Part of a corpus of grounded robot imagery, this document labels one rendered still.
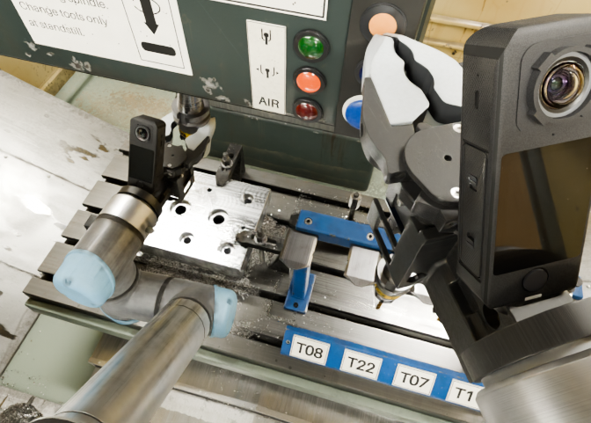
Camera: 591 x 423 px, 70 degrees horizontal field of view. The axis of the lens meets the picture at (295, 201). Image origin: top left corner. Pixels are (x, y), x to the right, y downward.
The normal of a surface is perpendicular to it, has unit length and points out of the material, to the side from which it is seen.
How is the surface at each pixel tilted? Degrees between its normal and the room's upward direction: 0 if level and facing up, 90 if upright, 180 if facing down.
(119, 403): 51
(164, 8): 90
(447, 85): 0
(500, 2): 90
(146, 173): 58
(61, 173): 24
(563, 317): 18
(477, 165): 92
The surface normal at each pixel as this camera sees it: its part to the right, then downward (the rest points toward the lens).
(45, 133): 0.41, -0.42
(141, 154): -0.26, 0.36
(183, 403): -0.11, -0.58
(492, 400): -0.95, 0.09
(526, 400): -0.84, -0.09
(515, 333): -0.68, -0.25
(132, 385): 0.60, -0.77
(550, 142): 0.18, 0.40
